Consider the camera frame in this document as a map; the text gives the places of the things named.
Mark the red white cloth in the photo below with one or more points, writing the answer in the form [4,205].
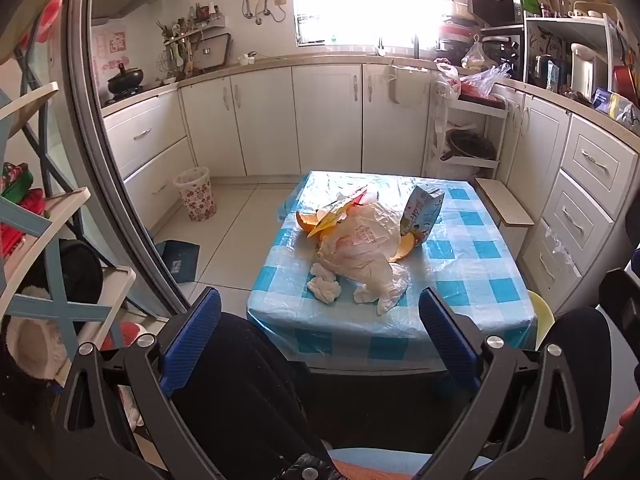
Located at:
[125,334]

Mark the red frying pan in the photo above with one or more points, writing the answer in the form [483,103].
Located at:
[627,82]

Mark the black wok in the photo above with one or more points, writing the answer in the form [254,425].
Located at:
[470,147]

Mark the black microwave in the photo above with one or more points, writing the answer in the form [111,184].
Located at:
[495,7]

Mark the kitchen window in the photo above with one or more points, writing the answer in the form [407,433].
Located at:
[365,0]

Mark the black round object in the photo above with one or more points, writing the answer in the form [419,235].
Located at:
[80,275]

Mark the white thermos pot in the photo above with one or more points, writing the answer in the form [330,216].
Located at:
[587,72]

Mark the blue packet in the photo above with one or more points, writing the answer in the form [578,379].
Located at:
[607,100]

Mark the white door cabinet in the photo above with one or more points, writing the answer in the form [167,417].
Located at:
[300,120]

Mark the blue white milk carton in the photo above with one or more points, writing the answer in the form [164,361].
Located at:
[425,210]

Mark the white rolling storage cart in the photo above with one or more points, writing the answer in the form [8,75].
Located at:
[435,135]

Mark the orange peel piece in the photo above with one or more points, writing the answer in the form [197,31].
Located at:
[306,222]
[402,252]

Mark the black toaster oven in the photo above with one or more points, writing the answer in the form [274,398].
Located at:
[502,55]

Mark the clear plastic bag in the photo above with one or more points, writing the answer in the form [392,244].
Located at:
[485,80]

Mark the beige fuzzy slipper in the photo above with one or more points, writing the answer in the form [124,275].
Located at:
[35,340]

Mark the blue dustpan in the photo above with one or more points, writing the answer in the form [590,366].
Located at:
[179,260]

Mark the white blue shelving rack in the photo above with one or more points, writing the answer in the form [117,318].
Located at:
[50,280]

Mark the pink wall poster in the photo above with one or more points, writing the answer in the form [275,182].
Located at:
[111,45]

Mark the person's right forearm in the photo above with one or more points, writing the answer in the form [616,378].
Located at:
[631,422]

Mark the white drawer cabinet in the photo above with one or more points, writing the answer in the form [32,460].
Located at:
[145,155]
[575,180]

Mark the small bowl with spoon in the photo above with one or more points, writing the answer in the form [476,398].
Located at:
[246,59]

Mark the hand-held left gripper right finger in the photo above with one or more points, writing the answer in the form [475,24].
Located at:
[450,342]

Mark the black cooking pot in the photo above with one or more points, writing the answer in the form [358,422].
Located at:
[125,80]

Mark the white hanging bag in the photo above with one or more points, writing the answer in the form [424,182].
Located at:
[407,87]

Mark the grey sliding door frame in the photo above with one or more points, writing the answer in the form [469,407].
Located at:
[100,125]

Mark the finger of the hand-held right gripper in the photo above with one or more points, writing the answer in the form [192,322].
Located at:
[622,305]

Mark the white tray dark rim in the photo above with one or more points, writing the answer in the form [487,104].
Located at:
[212,52]

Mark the black faucet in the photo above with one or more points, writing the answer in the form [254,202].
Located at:
[416,47]

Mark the hanging kitchen utensils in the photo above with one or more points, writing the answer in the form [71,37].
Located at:
[175,52]

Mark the chrome faucet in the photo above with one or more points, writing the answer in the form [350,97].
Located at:
[381,47]

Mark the yellow red snack wrapper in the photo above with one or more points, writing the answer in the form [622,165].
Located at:
[332,215]

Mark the floral waste basket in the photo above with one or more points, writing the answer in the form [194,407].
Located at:
[196,195]

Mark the plastic bag of food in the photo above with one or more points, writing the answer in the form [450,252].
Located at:
[475,55]

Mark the white red plastic bag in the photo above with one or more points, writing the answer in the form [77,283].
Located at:
[448,82]

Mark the red green containers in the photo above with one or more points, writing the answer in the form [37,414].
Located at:
[15,180]

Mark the white shelf rack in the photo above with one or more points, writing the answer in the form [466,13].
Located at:
[565,20]

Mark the dark glass kettle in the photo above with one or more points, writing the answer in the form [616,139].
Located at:
[540,70]

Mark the white tissue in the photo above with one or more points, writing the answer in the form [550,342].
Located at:
[324,271]
[325,291]
[366,295]

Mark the blue checkered plastic tablecloth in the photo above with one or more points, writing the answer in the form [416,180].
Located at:
[465,270]

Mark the silver grey bag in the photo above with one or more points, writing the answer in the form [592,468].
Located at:
[630,112]

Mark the red tray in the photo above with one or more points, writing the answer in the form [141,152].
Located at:
[480,99]

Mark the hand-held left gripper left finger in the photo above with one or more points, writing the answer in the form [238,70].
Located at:
[192,342]

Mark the spice shelf with bottles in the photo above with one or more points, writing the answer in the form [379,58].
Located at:
[207,20]

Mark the stack of pots and bowls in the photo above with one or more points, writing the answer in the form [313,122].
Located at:
[455,35]

